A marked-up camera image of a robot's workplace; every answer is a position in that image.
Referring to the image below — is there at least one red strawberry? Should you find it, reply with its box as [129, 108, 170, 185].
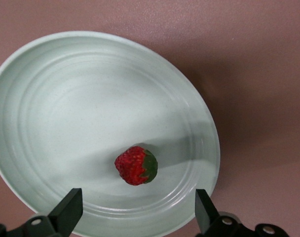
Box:
[114, 146, 158, 186]

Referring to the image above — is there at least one light green round plate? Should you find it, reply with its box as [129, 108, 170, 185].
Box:
[0, 30, 221, 237]

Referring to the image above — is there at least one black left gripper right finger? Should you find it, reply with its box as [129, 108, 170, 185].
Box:
[195, 189, 290, 237]

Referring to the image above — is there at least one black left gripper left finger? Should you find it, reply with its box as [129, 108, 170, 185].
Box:
[0, 188, 84, 237]

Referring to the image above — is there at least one brown table cover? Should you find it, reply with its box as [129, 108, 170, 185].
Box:
[0, 0, 300, 237]

